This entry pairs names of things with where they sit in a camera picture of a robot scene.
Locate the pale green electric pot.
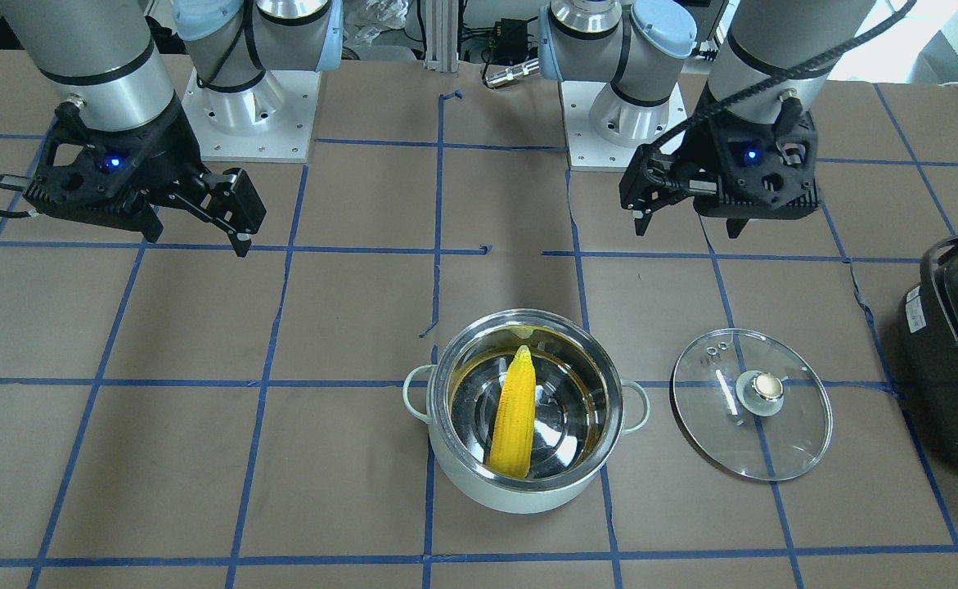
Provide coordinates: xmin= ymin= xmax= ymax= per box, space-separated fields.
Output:
xmin=403 ymin=308 xmax=651 ymax=514

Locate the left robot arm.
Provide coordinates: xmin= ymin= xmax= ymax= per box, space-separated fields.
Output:
xmin=537 ymin=1 xmax=874 ymax=238

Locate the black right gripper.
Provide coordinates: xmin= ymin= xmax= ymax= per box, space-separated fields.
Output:
xmin=24 ymin=103 xmax=267 ymax=258

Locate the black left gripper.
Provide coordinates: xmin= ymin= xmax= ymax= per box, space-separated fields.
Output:
xmin=618 ymin=97 xmax=821 ymax=240

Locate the glass pot lid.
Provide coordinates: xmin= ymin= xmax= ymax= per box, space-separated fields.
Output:
xmin=670 ymin=328 xmax=834 ymax=483

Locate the aluminium frame post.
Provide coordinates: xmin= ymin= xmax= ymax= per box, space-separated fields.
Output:
xmin=421 ymin=0 xmax=462 ymax=74

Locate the yellow plastic corn cob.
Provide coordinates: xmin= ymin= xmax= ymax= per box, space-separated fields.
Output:
xmin=486 ymin=344 xmax=536 ymax=479

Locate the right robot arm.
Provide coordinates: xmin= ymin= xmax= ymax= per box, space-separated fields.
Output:
xmin=0 ymin=1 xmax=344 ymax=257

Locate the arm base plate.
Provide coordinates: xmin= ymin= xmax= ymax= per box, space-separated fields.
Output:
xmin=181 ymin=70 xmax=322 ymax=164
xmin=560 ymin=81 xmax=687 ymax=172

